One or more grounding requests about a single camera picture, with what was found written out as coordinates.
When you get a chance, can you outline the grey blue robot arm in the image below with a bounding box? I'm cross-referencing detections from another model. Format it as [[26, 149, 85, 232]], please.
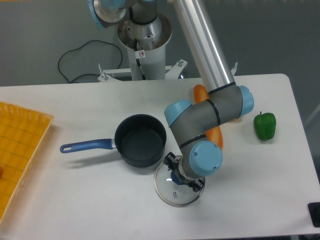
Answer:
[[88, 0, 254, 192]]

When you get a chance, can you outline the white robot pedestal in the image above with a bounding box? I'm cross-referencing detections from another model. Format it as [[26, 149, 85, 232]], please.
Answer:
[[97, 13, 239, 83]]

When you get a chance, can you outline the dark saucepan blue handle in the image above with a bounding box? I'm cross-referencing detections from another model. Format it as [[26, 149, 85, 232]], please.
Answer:
[[60, 114, 167, 168]]

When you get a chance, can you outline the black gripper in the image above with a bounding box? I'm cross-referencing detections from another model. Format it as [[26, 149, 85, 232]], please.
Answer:
[[163, 152, 204, 193]]

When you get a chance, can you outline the yellow bell pepper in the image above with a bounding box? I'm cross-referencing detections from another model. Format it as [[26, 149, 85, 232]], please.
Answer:
[[229, 118, 242, 124]]

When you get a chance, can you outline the yellow woven tray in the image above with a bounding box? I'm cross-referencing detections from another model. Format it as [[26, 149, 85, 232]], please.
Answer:
[[0, 101, 54, 222]]

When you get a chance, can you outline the black device at table corner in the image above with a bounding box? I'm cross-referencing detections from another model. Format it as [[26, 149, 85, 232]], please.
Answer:
[[307, 202, 320, 228]]

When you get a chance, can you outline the glass lid blue knob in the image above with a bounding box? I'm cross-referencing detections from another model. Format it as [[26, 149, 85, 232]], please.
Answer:
[[153, 156, 206, 208]]

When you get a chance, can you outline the black cable on floor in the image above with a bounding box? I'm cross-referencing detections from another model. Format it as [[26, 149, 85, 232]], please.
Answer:
[[57, 39, 123, 84]]

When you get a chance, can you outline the green bell pepper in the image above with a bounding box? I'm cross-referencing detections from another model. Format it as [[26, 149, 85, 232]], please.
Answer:
[[253, 112, 277, 141]]

